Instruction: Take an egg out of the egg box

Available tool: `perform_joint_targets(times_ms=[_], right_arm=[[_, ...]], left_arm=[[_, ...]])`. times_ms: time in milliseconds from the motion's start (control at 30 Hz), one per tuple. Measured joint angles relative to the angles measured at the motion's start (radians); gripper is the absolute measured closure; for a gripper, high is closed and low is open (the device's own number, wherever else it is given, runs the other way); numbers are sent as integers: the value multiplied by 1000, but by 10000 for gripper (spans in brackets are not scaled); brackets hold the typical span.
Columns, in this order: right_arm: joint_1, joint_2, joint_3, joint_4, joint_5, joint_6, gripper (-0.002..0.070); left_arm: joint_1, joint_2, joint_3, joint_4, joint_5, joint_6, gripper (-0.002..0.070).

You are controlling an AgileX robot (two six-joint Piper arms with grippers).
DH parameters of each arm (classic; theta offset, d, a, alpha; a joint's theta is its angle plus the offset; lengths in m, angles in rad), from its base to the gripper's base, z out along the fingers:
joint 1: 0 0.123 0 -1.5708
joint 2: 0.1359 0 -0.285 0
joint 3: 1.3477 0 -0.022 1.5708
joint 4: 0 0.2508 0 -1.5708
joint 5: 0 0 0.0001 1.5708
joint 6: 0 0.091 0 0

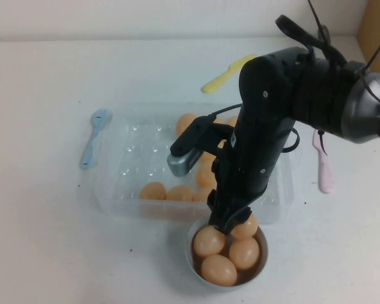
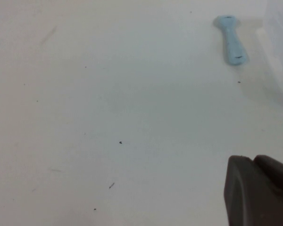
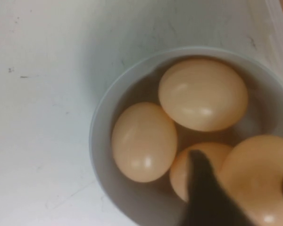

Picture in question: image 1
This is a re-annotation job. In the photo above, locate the pink plastic knife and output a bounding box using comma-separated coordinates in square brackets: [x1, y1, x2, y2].
[312, 129, 334, 194]

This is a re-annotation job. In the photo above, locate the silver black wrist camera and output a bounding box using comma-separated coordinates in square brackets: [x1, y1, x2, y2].
[167, 116, 238, 177]

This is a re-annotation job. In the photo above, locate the brown cardboard box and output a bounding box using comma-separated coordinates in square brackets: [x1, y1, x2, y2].
[357, 0, 380, 64]

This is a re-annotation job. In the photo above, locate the blue plastic spoon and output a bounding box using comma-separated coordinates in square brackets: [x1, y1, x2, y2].
[79, 108, 113, 171]

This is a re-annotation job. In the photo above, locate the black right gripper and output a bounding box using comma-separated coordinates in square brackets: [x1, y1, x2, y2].
[207, 106, 295, 236]

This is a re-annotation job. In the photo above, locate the white bowl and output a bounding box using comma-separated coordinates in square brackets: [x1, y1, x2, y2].
[186, 215, 269, 288]

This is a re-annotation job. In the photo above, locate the yellow plastic knife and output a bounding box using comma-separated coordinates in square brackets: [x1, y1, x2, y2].
[201, 53, 257, 94]

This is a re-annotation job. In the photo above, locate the clear plastic egg box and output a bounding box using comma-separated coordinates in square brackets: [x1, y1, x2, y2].
[93, 101, 300, 225]

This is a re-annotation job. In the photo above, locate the black cable tie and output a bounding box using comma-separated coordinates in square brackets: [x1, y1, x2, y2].
[307, 0, 330, 34]
[315, 130, 329, 156]
[364, 30, 380, 71]

